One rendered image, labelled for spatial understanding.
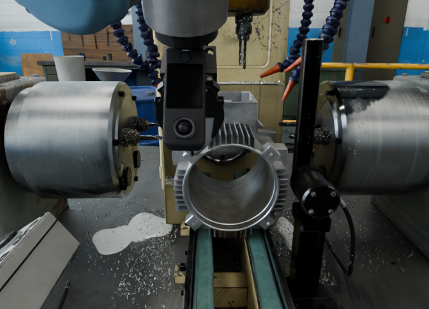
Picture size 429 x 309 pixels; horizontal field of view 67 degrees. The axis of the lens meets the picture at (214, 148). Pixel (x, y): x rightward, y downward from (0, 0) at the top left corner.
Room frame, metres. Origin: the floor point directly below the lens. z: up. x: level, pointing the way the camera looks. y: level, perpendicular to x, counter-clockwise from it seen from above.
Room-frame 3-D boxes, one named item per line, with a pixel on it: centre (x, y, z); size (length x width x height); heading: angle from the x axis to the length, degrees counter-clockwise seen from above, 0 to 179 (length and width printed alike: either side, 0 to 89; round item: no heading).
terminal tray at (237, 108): (0.62, -0.03, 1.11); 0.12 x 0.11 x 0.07; 1
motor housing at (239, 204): (0.58, -0.03, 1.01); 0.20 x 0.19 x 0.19; 1
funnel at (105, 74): (2.15, 0.66, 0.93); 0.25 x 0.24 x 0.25; 171
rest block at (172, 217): (0.75, 0.09, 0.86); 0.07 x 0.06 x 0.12; 91
